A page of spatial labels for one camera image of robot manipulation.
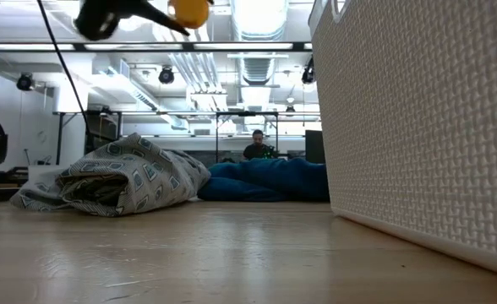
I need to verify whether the dark blue scrub cloth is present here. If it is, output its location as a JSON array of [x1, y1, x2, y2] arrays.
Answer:
[[197, 158, 330, 203]]

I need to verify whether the black ceiling spotlight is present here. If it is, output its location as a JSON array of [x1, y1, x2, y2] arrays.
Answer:
[[16, 73, 34, 92], [301, 57, 316, 84], [158, 67, 176, 84]]

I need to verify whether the grey patterned gown cloth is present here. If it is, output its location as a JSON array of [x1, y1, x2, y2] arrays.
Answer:
[[9, 133, 211, 218]]

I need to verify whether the black monitor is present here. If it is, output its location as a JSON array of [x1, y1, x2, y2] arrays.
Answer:
[[305, 129, 326, 164]]

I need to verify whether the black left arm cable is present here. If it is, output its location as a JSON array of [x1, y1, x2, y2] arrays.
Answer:
[[36, 0, 91, 140]]

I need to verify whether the large white woven-texture bin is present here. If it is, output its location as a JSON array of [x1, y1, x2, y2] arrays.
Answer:
[[307, 0, 497, 280]]

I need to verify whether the person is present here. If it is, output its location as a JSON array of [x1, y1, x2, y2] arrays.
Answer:
[[242, 129, 277, 161]]

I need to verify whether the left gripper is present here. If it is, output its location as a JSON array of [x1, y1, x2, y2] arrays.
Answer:
[[74, 0, 190, 42]]

